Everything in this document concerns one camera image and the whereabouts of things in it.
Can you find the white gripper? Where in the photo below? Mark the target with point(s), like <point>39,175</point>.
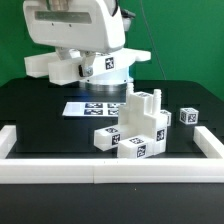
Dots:
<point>87,25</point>

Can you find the white chair back frame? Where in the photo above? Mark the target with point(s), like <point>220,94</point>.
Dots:
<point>93,68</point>

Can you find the white chair seat plate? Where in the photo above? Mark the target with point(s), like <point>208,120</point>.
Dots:
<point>141,115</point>

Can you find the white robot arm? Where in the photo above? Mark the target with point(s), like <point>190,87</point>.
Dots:
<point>88,37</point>

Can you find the white marker sheet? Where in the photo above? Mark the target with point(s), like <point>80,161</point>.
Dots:
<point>91,109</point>

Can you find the white U-shaped fence frame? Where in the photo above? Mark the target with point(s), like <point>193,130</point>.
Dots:
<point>209,169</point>

